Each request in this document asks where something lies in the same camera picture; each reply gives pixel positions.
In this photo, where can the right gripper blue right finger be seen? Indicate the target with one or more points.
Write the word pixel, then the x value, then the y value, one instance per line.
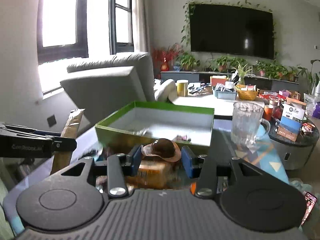
pixel 202 168

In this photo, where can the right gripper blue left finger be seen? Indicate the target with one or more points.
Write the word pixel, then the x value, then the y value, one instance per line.
pixel 120 166

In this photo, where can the orange bread snack package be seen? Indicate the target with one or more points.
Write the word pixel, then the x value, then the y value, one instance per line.
pixel 151 175

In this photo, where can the green cardboard box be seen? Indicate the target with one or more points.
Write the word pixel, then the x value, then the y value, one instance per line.
pixel 141 123

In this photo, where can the clear glass pitcher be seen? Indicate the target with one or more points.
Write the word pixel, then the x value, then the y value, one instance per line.
pixel 246 120

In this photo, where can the round white coffee table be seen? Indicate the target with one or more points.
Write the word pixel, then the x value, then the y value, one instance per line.
pixel 223 109

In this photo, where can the blue plastic tray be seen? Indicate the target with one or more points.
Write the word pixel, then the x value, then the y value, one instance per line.
pixel 219 93

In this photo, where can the grey armchair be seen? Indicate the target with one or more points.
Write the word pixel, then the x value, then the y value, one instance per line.
pixel 101 87

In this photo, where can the yellow woven basket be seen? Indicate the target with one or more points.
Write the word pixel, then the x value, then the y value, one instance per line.
pixel 245 94

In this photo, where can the yellow canister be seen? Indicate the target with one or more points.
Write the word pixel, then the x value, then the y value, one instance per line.
pixel 182 87

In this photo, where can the round dark side table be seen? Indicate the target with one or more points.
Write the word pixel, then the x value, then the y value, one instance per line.
pixel 294 155

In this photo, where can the white blue paper box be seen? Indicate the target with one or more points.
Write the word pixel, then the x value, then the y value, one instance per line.
pixel 291 121

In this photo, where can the spider plant in vase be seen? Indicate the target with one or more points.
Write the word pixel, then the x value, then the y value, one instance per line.
pixel 238 77

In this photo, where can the smartphone with pink case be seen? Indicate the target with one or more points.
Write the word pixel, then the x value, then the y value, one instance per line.
pixel 311 200

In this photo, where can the red flower decoration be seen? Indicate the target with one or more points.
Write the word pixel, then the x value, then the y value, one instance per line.
pixel 164 57

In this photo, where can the black wall socket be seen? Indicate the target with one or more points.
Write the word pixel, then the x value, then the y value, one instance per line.
pixel 51 120

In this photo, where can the dark window frame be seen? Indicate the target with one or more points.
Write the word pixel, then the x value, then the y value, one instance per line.
pixel 62 29

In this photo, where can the black wall television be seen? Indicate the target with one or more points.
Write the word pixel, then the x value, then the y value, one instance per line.
pixel 231 30

